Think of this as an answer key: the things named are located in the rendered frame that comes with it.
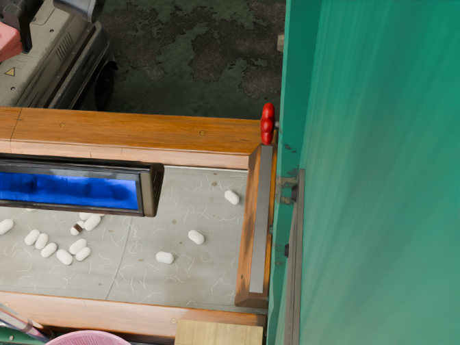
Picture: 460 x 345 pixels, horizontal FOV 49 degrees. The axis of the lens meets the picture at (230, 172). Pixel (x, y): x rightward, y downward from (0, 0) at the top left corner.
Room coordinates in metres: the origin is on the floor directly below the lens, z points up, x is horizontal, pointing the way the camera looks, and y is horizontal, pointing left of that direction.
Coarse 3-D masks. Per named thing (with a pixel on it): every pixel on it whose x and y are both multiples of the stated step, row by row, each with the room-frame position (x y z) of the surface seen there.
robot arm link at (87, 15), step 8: (56, 0) 0.57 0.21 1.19; (64, 0) 0.56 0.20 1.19; (72, 0) 0.56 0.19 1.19; (80, 0) 0.56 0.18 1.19; (88, 0) 0.56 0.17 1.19; (96, 0) 0.56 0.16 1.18; (104, 0) 0.59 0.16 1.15; (64, 8) 0.56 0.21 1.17; (72, 8) 0.56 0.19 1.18; (80, 8) 0.56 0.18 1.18; (88, 8) 0.55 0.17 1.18; (96, 8) 0.56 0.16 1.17; (80, 16) 0.56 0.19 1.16; (88, 16) 0.55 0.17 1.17; (96, 16) 0.57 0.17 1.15
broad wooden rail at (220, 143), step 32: (0, 128) 0.68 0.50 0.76; (32, 128) 0.67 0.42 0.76; (64, 128) 0.66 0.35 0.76; (96, 128) 0.65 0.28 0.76; (128, 128) 0.64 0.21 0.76; (160, 128) 0.63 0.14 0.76; (192, 128) 0.62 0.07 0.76; (224, 128) 0.61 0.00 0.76; (256, 128) 0.60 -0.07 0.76; (160, 160) 0.56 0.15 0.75; (192, 160) 0.55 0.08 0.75; (224, 160) 0.54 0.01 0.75
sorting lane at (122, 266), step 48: (192, 192) 0.48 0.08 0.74; (240, 192) 0.46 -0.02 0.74; (0, 240) 0.41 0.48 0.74; (48, 240) 0.40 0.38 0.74; (96, 240) 0.39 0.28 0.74; (144, 240) 0.38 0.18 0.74; (192, 240) 0.37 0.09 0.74; (240, 240) 0.36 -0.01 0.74; (0, 288) 0.31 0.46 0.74; (48, 288) 0.30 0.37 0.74; (96, 288) 0.29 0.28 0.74; (144, 288) 0.28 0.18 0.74; (192, 288) 0.27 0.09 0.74
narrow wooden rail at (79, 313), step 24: (24, 312) 0.26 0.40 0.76; (48, 312) 0.25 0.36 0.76; (72, 312) 0.25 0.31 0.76; (96, 312) 0.24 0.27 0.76; (120, 312) 0.24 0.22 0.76; (144, 312) 0.23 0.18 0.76; (168, 312) 0.23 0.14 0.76; (192, 312) 0.22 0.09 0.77; (216, 312) 0.22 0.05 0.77; (240, 312) 0.21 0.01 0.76; (120, 336) 0.20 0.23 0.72; (144, 336) 0.19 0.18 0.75; (168, 336) 0.19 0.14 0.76; (264, 336) 0.17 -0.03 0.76
